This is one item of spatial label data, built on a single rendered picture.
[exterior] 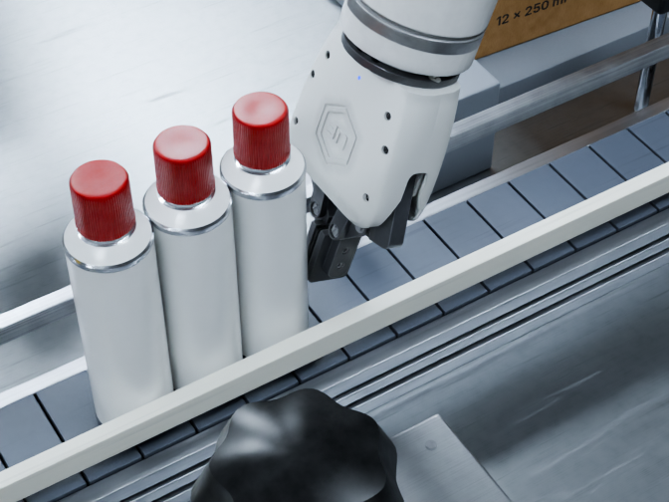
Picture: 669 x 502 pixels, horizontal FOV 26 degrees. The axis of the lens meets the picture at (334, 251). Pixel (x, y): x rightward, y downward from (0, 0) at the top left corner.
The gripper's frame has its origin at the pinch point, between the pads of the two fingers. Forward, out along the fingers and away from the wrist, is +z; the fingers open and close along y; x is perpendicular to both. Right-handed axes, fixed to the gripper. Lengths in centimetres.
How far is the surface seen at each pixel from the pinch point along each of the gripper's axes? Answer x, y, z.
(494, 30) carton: 29.0, -19.9, -3.5
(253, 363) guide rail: -6.6, 3.7, 5.3
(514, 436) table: 10.5, 12.4, 8.2
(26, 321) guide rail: -19.2, -3.1, 5.1
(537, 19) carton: 33.3, -19.7, -4.6
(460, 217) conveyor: 14.3, -2.9, 1.5
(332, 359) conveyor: 0.2, 3.6, 6.6
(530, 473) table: 9.7, 15.4, 8.5
